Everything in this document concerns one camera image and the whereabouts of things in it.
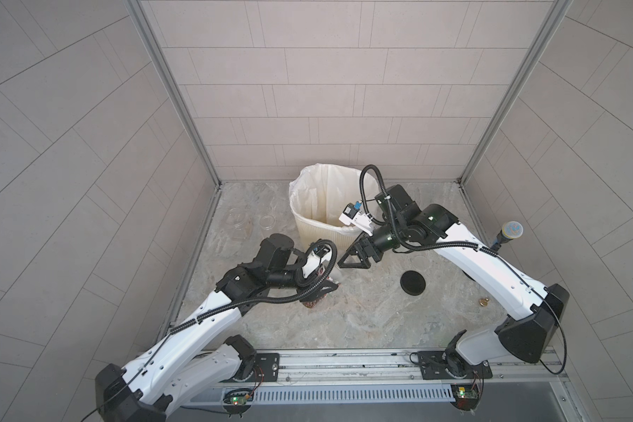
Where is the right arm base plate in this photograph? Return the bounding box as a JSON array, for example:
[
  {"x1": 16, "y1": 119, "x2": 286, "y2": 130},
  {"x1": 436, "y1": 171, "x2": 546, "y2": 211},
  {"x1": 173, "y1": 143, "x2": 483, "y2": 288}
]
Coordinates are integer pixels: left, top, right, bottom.
[{"x1": 409, "y1": 351, "x2": 493, "y2": 381}]

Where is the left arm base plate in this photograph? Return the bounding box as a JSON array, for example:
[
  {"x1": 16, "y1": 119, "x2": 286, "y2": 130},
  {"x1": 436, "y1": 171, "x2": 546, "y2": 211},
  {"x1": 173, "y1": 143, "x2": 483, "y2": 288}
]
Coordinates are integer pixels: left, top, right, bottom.
[{"x1": 224, "y1": 353, "x2": 281, "y2": 383}]

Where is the left black corrugated cable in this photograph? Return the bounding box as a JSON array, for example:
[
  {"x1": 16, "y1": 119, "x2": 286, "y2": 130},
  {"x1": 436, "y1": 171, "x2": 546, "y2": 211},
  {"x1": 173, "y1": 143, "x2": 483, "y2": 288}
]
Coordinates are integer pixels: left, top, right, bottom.
[{"x1": 170, "y1": 239, "x2": 339, "y2": 336}]

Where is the right green circuit board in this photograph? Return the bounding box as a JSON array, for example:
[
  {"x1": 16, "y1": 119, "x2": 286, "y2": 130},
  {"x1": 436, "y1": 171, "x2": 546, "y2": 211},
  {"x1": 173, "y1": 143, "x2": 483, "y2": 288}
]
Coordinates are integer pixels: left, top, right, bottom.
[{"x1": 451, "y1": 384, "x2": 481, "y2": 411}]

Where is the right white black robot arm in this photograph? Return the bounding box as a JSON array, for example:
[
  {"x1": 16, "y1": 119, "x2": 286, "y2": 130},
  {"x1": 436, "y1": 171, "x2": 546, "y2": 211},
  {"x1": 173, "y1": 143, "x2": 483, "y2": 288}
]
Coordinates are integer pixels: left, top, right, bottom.
[{"x1": 339, "y1": 185, "x2": 570, "y2": 379}]

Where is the white lidded glass jar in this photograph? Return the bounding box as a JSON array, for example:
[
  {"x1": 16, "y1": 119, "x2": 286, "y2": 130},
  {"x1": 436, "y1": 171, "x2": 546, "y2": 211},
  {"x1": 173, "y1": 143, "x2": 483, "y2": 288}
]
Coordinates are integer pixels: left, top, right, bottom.
[{"x1": 299, "y1": 263, "x2": 340, "y2": 309}]

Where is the black corrugated cable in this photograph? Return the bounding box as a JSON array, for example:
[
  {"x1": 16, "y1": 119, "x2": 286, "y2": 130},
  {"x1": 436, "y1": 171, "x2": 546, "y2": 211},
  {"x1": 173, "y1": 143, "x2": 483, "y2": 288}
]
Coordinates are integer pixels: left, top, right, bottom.
[
  {"x1": 170, "y1": 239, "x2": 339, "y2": 336},
  {"x1": 359, "y1": 164, "x2": 499, "y2": 257}
]

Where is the right black corrugated cable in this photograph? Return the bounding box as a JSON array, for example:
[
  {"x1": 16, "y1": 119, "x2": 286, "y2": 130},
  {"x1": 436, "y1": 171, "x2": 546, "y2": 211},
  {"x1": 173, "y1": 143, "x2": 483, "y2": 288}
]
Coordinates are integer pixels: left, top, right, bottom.
[{"x1": 359, "y1": 164, "x2": 499, "y2": 257}]

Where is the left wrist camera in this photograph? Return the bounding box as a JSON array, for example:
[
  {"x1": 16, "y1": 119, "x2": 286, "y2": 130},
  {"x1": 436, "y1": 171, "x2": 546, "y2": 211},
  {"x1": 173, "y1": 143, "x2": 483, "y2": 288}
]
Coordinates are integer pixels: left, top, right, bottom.
[{"x1": 302, "y1": 244, "x2": 332, "y2": 279}]

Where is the aluminium mounting rail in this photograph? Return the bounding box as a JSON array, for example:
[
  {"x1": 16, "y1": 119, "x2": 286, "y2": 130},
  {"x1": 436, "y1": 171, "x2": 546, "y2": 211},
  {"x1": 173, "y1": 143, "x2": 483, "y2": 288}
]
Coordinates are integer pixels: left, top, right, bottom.
[{"x1": 256, "y1": 348, "x2": 561, "y2": 387}]

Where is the white plastic bin liner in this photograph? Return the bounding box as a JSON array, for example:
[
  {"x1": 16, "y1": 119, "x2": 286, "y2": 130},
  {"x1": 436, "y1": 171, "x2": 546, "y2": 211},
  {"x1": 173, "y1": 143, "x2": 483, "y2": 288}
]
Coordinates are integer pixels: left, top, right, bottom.
[{"x1": 288, "y1": 164, "x2": 362, "y2": 226}]

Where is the black round jar lid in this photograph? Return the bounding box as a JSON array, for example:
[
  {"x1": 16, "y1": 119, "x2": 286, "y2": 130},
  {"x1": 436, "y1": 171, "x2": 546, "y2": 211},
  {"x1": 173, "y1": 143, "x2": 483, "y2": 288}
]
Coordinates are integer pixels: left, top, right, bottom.
[{"x1": 400, "y1": 271, "x2": 427, "y2": 296}]

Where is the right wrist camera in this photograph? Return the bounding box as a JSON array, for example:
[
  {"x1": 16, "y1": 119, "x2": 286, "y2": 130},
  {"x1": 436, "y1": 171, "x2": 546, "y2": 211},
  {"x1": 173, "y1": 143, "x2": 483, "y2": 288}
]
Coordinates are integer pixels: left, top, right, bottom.
[{"x1": 339, "y1": 202, "x2": 375, "y2": 237}]

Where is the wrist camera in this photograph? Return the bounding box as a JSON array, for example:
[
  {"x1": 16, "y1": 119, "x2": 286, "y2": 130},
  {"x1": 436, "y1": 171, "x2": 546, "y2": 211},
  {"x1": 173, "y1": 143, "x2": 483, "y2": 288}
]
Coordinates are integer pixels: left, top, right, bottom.
[
  {"x1": 302, "y1": 244, "x2": 332, "y2": 279},
  {"x1": 339, "y1": 202, "x2": 375, "y2": 237}
]

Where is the green circuit board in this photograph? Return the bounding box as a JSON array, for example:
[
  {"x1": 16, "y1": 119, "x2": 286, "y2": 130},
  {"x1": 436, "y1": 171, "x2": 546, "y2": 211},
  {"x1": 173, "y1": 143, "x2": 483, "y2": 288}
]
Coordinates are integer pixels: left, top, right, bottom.
[
  {"x1": 451, "y1": 384, "x2": 481, "y2": 411},
  {"x1": 223, "y1": 389, "x2": 253, "y2": 406}
]

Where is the cream woven waste bin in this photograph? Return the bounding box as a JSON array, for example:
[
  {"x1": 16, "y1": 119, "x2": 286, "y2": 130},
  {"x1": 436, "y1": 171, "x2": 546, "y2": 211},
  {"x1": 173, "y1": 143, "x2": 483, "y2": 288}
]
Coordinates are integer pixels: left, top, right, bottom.
[{"x1": 295, "y1": 215, "x2": 362, "y2": 252}]

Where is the black lidded glass jar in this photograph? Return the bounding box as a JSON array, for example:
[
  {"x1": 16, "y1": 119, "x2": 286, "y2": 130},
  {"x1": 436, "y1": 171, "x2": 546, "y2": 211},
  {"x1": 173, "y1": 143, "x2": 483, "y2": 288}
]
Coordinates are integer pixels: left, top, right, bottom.
[{"x1": 224, "y1": 207, "x2": 252, "y2": 241}]

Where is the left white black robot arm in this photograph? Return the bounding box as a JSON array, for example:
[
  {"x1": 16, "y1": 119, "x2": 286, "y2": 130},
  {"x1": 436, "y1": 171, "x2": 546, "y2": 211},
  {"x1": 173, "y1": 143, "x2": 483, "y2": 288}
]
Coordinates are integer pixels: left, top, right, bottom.
[{"x1": 95, "y1": 234, "x2": 338, "y2": 421}]

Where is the left green circuit board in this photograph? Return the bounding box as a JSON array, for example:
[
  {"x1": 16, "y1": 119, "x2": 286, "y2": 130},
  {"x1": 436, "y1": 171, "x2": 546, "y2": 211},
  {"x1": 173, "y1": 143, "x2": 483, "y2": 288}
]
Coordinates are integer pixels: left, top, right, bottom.
[{"x1": 223, "y1": 389, "x2": 253, "y2": 406}]

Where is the black stand with round top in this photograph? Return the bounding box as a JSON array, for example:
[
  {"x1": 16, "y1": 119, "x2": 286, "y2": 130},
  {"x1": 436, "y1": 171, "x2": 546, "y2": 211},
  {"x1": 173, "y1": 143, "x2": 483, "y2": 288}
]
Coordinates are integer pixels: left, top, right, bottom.
[{"x1": 490, "y1": 221, "x2": 524, "y2": 251}]

